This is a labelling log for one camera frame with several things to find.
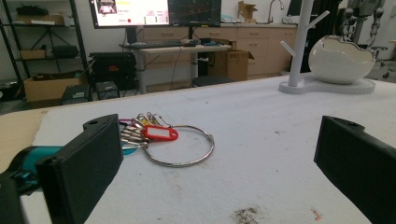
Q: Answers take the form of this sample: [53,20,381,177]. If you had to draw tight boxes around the black flat box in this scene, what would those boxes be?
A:
[60,84,92,105]

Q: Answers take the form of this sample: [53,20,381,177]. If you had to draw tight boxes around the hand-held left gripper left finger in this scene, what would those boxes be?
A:
[35,113,124,224]

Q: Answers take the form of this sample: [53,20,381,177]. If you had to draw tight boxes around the white egg-shaped bowl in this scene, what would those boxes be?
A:
[307,35,377,85]

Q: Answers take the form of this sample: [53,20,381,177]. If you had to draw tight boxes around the low wide cardboard box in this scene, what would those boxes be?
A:
[23,72,89,104]

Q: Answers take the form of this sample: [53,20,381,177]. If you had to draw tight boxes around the large metal key ring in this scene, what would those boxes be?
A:
[142,124,216,169]

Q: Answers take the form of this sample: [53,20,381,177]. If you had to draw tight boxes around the white felt mat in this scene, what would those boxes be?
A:
[20,73,396,224]

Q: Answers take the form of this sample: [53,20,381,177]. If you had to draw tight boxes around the black equipment case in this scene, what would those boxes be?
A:
[89,50,138,91]

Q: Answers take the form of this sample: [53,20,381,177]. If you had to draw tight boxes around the black metal shelf rack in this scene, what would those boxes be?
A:
[0,0,93,104]

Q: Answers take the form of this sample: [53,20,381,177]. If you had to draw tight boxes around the bright computer monitor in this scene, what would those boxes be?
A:
[88,0,171,30]

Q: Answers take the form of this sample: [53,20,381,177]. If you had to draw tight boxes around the white branched stand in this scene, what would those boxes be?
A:
[277,0,376,95]

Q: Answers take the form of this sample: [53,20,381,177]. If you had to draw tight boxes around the bunch of metal keys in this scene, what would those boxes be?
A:
[119,112,172,149]

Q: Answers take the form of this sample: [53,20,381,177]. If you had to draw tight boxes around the open cardboard box with flaps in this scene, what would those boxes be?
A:
[207,48,256,82]

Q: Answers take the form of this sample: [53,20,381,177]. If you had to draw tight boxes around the black keyboard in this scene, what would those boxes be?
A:
[129,40,197,49]

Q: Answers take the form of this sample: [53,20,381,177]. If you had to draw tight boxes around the red key tag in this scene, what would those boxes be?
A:
[141,124,180,143]

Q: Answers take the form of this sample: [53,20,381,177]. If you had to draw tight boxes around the dark computer monitor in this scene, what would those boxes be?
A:
[167,0,222,28]

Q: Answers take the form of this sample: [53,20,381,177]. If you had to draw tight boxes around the beige wall cabinets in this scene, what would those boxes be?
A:
[136,24,298,80]

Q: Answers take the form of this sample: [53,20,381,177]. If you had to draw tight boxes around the small black crate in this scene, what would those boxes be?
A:
[94,80,121,101]

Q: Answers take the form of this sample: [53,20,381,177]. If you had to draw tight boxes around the small torn cardboard box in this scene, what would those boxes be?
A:
[237,0,259,24]

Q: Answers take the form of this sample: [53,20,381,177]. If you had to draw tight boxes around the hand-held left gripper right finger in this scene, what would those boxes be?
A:
[313,115,396,224]

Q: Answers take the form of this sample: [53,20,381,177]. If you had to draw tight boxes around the light wooden desk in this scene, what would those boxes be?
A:
[120,42,233,94]

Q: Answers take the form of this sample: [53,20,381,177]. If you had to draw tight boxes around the metal faucet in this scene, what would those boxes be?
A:
[264,0,286,25]

